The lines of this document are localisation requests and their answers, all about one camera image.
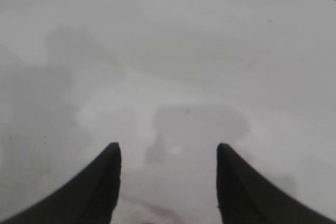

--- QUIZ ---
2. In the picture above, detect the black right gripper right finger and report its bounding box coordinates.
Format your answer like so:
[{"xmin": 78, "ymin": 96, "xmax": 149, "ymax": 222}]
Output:
[{"xmin": 216, "ymin": 143, "xmax": 336, "ymax": 224}]

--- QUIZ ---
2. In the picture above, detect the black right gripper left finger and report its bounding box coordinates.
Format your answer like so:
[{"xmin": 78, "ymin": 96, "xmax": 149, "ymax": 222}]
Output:
[{"xmin": 0, "ymin": 142, "xmax": 122, "ymax": 224}]

